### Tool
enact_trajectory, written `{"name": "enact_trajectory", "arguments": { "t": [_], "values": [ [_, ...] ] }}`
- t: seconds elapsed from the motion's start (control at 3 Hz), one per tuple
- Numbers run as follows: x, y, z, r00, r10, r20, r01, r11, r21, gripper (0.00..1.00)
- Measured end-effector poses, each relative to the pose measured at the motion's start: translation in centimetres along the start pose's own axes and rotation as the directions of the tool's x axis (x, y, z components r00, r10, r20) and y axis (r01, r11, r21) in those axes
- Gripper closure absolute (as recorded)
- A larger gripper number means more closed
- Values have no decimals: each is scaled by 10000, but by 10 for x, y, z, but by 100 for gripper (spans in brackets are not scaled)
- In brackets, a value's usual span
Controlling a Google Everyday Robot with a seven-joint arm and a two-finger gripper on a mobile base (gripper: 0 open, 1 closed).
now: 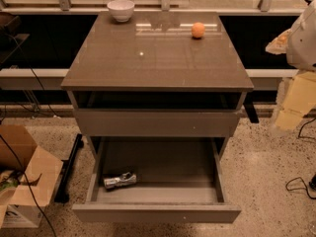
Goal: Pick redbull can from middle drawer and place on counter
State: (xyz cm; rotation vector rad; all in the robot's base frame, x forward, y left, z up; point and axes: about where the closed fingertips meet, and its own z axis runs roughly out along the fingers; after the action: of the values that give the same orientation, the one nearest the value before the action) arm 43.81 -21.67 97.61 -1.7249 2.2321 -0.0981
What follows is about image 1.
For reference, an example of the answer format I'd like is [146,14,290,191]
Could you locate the closed grey top drawer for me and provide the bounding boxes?
[74,109,240,137]

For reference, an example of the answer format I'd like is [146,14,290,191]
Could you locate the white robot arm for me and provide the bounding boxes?
[266,0,316,130]

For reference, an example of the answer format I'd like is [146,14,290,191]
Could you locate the brown cardboard box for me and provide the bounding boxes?
[0,124,62,228]

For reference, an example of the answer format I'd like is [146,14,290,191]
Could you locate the grey drawer cabinet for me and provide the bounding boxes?
[60,11,255,224]

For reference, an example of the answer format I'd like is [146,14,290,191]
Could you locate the silver redbull can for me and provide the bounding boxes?
[103,172,137,190]

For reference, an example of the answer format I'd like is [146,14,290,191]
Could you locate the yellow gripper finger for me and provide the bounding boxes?
[266,30,291,55]
[275,71,316,130]

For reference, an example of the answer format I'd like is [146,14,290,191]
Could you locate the black cable left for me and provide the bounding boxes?
[0,30,60,237]

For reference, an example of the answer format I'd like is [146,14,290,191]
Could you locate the white ceramic bowl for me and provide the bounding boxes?
[107,0,134,22]

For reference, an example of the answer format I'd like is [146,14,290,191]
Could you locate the orange fruit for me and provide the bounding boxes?
[192,23,205,39]

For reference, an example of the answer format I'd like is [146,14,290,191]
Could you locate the open grey middle drawer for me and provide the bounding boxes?
[73,137,241,223]

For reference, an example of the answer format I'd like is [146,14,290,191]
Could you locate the black floor bar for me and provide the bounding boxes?
[54,133,84,203]

